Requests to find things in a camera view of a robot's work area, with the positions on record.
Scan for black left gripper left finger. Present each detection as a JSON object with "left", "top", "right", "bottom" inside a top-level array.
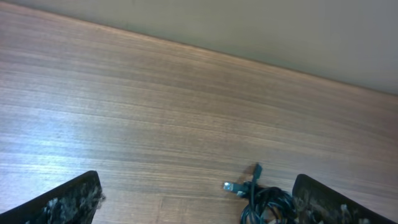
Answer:
[{"left": 1, "top": 170, "right": 104, "bottom": 224}]

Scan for black cable bundle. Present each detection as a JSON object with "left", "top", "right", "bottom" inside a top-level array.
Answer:
[{"left": 223, "top": 163, "right": 299, "bottom": 224}]

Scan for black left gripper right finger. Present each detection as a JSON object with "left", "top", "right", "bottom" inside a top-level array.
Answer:
[{"left": 292, "top": 174, "right": 395, "bottom": 224}]

